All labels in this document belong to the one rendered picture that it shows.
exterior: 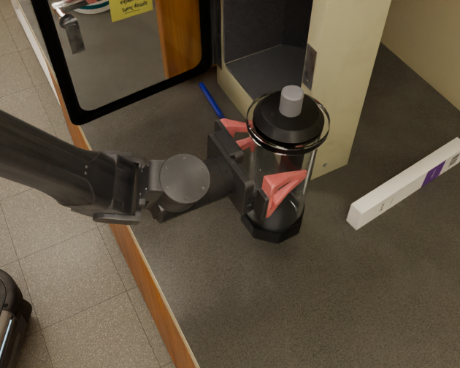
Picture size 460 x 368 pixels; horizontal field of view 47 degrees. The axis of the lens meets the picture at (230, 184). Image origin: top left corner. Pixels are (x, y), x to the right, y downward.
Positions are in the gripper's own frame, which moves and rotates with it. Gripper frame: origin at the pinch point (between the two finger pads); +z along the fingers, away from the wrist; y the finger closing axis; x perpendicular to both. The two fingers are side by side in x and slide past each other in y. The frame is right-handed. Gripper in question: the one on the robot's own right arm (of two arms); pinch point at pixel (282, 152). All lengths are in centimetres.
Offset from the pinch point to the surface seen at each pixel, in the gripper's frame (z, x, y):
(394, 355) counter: 5.6, 19.8, -26.5
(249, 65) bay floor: 14.6, 12.1, 31.8
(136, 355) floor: -19, 116, 29
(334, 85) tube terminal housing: 12.9, -2.8, 6.3
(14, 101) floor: -22, 117, 169
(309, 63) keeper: 8.6, -6.8, 8.0
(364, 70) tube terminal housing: 18.3, -3.8, 6.2
